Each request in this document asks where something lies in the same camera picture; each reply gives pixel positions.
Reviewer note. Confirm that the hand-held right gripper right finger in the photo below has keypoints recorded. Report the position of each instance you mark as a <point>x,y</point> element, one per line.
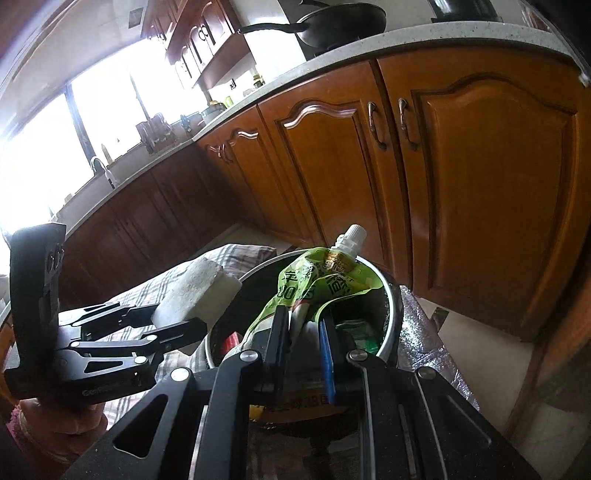
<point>327,360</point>

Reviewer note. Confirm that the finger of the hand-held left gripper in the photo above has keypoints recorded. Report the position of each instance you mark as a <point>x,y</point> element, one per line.
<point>111,318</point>
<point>152,344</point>

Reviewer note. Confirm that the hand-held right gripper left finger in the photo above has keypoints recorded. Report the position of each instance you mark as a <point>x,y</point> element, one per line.
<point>279,341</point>

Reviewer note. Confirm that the green spout pouch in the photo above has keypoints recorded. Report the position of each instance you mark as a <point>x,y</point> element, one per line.
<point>304,281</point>

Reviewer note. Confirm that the white foam block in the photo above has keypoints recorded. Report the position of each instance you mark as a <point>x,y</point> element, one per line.
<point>198,290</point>

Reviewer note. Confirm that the white trash bin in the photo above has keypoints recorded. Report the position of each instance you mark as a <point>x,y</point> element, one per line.
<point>392,314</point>

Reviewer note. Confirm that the person's left hand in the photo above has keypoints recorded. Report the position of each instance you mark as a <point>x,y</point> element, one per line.
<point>64,429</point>

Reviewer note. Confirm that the green snack packet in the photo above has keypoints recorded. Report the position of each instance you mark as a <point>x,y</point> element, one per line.
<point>364,339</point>

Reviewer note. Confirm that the checked tablecloth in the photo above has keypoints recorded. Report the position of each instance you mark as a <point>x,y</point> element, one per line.
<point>221,256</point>

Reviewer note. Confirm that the dark wooden sink cabinet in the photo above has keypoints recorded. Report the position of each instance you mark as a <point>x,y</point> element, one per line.
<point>152,221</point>

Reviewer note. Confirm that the black bin liner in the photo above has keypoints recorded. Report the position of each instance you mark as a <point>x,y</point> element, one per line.
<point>434,341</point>

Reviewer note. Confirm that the metal faucet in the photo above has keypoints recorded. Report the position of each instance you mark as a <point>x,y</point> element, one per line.
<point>105,170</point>

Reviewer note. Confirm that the kitchen window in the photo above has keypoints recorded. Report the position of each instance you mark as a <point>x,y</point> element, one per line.
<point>46,152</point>

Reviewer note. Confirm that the wooden cabinet door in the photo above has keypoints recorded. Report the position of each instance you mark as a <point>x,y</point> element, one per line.
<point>494,194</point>
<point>258,184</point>
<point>323,184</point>

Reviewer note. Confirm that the metal utensil rack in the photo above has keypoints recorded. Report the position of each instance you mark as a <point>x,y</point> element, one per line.
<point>157,134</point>

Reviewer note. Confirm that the small green cup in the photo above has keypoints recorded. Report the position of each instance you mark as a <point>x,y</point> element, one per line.
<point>228,101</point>

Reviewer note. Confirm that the green lidded jar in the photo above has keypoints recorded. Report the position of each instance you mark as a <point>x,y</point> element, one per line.
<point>258,82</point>

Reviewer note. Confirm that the black wok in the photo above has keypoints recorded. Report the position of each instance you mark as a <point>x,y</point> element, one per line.
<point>341,23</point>

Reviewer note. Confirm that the wooden lower cabinets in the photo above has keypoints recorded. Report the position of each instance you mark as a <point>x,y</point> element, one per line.
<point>415,44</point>

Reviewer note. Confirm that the steel pot with lid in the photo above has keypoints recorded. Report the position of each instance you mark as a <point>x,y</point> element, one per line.
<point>461,7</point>

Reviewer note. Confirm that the wooden wall cabinets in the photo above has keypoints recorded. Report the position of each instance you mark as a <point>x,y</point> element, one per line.
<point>203,32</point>

